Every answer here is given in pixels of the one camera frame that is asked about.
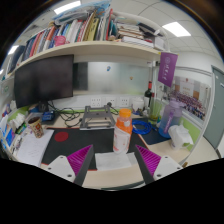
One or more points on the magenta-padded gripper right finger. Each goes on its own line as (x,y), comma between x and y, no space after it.
(166,166)

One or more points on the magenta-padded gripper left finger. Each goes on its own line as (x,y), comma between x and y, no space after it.
(60,165)

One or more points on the orange-capped drink bottle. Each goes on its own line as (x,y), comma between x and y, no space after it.
(122,133)

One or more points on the large purple water jug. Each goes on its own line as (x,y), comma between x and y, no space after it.
(170,118)

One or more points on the flat round red coaster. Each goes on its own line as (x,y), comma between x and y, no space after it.
(61,136)

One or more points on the white written paper sheet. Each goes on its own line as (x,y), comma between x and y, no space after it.
(33,148)

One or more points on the dark blue mat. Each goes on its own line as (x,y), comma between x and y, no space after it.
(151,138)

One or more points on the crumpled white plastic bag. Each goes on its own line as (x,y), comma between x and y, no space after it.
(180,135)

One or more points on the patterned paper cup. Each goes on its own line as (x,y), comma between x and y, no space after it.
(36,128)

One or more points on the small blue box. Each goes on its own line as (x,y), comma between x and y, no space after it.
(48,116)

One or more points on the white paper napkin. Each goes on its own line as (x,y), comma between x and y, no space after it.
(112,160)

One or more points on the blue packet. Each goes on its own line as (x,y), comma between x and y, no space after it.
(10,137)

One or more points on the grey metal laptop stand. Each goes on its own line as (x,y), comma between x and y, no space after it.
(97,120)

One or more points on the white tissue pack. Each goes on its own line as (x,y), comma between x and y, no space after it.
(19,121)

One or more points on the white cup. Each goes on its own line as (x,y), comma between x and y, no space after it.
(138,105)

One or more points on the group photo poster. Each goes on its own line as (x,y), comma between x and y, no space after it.
(191,96)

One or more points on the grey door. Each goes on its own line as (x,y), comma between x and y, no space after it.
(215,110)

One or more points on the dark wine bottle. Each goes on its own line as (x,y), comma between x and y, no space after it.
(148,93)

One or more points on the black computer monitor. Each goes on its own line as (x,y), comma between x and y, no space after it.
(43,80)

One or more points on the purple hanging banner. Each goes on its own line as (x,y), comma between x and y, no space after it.
(167,69)

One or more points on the beige shelf with books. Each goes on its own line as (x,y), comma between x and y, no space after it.
(86,46)

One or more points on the white wall socket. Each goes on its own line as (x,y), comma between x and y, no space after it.
(111,102)
(124,102)
(96,102)

